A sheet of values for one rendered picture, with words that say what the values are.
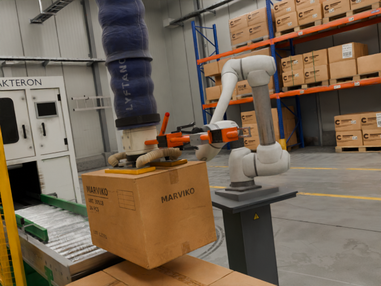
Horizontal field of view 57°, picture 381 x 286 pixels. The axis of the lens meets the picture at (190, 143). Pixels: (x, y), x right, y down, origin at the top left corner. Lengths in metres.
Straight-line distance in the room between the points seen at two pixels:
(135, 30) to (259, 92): 0.85
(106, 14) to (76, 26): 10.68
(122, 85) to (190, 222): 0.72
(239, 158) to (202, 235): 0.71
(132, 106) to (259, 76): 0.83
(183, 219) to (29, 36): 10.44
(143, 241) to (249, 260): 0.98
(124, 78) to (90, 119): 10.33
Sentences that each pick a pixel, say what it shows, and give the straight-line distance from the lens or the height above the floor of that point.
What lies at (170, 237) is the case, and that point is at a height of 0.77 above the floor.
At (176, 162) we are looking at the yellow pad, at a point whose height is 1.08.
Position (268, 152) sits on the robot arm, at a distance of 2.23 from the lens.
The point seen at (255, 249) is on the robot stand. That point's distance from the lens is 2.37.
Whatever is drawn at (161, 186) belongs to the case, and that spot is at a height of 1.00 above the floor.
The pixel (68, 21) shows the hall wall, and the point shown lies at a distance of 12.41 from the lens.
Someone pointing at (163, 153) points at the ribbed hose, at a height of 1.14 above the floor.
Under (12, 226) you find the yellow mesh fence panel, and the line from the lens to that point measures 2.69.
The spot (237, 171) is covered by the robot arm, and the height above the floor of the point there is 0.91.
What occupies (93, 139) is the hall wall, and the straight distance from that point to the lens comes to 12.03.
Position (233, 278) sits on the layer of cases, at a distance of 1.72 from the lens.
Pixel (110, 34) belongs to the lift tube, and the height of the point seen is 1.72.
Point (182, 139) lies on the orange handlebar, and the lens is 1.46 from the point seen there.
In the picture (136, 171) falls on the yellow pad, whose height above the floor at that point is 1.08.
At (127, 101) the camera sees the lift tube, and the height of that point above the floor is 1.40.
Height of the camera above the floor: 1.30
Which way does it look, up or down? 4 degrees down
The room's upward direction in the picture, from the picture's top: 7 degrees counter-clockwise
